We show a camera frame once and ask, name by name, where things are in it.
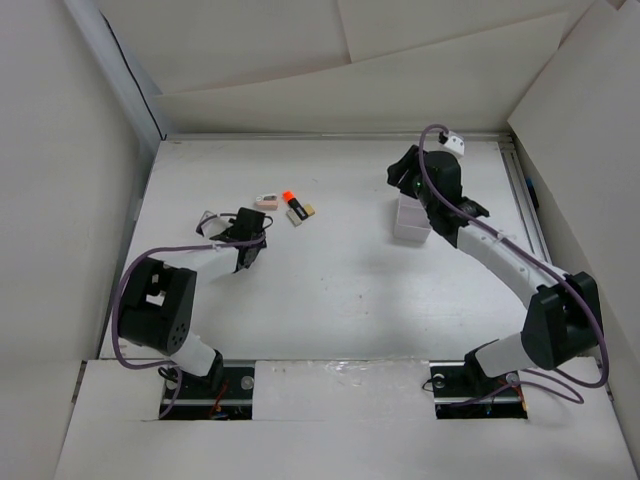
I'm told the aluminium frame rail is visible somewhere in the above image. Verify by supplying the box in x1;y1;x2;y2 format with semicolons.
498;135;551;262

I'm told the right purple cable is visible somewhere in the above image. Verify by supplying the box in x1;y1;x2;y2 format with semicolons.
418;123;609;405

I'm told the pink white eraser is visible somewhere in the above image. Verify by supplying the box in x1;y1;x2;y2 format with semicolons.
254;194;279;210

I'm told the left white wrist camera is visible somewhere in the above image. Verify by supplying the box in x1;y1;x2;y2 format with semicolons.
195;210;219;237

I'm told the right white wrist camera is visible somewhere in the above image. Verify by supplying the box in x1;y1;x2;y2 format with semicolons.
438;131;466;158

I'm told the white divided paper container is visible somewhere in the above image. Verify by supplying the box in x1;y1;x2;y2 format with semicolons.
393;194;432;244

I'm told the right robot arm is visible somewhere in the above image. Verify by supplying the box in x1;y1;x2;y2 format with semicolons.
387;145;604;395

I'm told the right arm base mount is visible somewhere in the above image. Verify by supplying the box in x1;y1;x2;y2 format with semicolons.
422;354;528;420

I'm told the blue object on rail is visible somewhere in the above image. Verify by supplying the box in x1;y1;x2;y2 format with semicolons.
525;177;540;210

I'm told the grey dirty eraser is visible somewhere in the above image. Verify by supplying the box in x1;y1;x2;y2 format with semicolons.
286;209;302;227

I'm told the orange highlighter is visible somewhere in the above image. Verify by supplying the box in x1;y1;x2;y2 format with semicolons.
282;191;308;221

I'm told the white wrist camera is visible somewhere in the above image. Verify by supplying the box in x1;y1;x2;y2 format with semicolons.
438;131;466;158
195;210;219;237

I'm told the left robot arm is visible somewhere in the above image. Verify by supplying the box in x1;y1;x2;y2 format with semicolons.
111;207;273;397

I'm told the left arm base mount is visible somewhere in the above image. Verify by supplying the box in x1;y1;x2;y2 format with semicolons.
159;361;255;421

